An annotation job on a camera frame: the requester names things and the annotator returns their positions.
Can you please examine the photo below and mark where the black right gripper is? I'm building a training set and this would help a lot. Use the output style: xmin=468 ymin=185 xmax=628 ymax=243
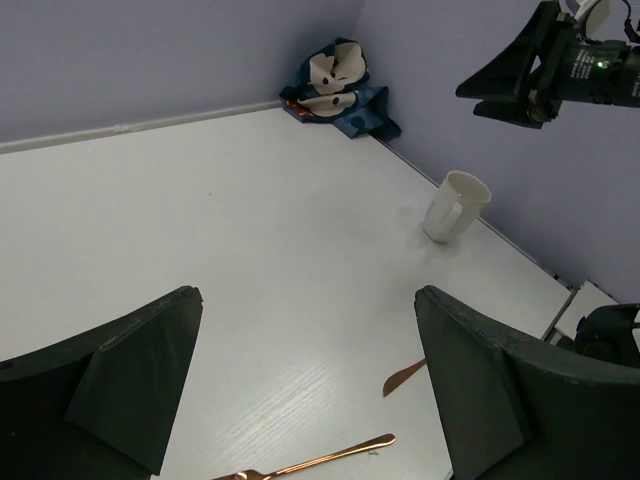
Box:
xmin=455 ymin=2 xmax=639 ymax=129

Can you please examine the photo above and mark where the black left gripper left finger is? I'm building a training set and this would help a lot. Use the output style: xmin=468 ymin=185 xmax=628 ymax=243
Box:
xmin=1 ymin=286 xmax=203 ymax=479

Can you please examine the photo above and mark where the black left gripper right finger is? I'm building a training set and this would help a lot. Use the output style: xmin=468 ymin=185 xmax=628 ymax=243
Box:
xmin=414 ymin=286 xmax=639 ymax=479

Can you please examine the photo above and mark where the white ceramic mug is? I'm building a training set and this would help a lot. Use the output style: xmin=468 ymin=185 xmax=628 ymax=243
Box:
xmin=422 ymin=170 xmax=492 ymax=244

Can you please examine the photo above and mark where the copper table knife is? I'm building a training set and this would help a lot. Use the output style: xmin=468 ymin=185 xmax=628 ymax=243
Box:
xmin=382 ymin=358 xmax=426 ymax=398

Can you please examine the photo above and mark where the copper fork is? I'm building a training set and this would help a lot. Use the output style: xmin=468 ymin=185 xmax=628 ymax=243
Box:
xmin=215 ymin=433 xmax=396 ymax=480

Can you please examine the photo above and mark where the blue letter-print cloth placemat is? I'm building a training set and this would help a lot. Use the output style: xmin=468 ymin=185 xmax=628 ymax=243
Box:
xmin=279 ymin=37 xmax=402 ymax=141

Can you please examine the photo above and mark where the aluminium table edge rail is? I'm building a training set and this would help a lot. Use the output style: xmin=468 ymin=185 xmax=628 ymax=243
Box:
xmin=1 ymin=100 xmax=281 ymax=155

